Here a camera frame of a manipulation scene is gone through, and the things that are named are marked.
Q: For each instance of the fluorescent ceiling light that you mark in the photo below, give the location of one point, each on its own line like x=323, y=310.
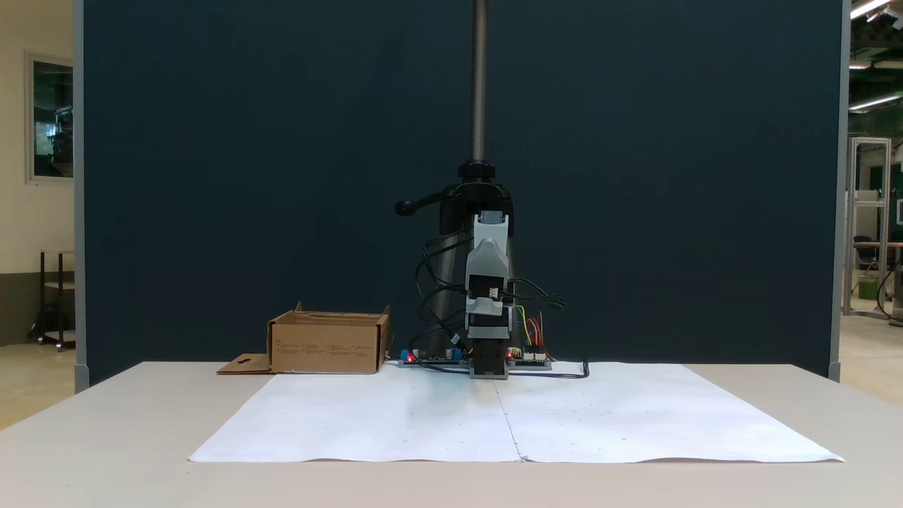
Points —
x=868, y=8
x=861, y=64
x=875, y=102

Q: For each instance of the blue circuit board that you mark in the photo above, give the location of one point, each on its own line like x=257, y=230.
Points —
x=430, y=360

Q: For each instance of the black trolley rack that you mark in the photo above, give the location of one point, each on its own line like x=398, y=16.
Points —
x=43, y=303

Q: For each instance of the dark blue partition panel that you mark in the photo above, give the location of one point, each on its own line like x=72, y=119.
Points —
x=247, y=176

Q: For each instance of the black office chair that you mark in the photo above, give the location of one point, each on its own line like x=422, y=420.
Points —
x=864, y=250

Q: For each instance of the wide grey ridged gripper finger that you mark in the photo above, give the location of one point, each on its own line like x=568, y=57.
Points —
x=488, y=305

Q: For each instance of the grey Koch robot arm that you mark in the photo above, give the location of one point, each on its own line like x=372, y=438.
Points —
x=490, y=257

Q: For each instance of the brown cardboard box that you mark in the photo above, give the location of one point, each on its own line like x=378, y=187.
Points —
x=324, y=346

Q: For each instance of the framed wall window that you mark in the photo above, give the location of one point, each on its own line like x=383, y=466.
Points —
x=53, y=120

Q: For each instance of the black camera tripod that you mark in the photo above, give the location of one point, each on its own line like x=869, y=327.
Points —
x=480, y=85

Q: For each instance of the white paper sheet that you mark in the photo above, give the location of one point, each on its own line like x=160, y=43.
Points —
x=423, y=423

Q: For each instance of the aluminium profile frame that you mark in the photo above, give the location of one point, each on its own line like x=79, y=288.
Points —
x=849, y=233

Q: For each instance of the green container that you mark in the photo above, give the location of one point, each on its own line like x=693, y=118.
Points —
x=868, y=289

